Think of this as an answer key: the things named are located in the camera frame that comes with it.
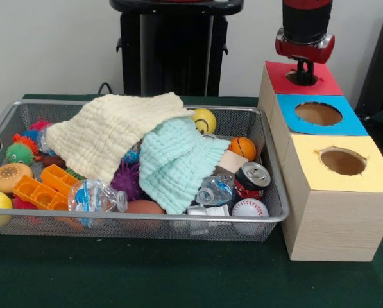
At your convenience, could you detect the yellow smiley ball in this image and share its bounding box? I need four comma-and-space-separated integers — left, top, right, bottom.
191, 108, 217, 135

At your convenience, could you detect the small orange basketball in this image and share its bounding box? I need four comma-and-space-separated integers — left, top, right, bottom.
228, 136, 258, 162

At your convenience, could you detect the toy burger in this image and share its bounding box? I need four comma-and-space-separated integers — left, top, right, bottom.
0, 162, 34, 194

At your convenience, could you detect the white baseball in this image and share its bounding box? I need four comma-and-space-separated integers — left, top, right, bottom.
232, 198, 269, 237

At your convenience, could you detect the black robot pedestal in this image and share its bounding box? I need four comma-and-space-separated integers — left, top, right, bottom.
109, 0, 245, 97

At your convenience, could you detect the silver mesh bin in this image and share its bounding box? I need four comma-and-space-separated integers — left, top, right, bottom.
0, 99, 290, 243

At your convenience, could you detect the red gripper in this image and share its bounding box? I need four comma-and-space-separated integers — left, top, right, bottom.
275, 28, 336, 84

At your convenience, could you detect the black cable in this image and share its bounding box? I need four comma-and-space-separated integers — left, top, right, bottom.
97, 82, 114, 96

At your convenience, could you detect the crushed red soda can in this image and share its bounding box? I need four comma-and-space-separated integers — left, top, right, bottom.
234, 161, 271, 200

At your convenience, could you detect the cream waffle cloth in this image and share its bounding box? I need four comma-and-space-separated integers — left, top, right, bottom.
45, 92, 196, 183

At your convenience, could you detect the crushed bottle with blue label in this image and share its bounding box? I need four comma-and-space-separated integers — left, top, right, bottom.
67, 178, 129, 225

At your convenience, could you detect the orange plastic toy tray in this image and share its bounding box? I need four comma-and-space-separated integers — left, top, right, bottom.
12, 164, 80, 212

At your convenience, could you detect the wooden box with three holes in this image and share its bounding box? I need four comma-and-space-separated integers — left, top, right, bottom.
257, 60, 383, 262

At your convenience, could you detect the mint green waffle cloth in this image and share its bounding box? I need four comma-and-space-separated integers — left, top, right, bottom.
138, 117, 231, 215

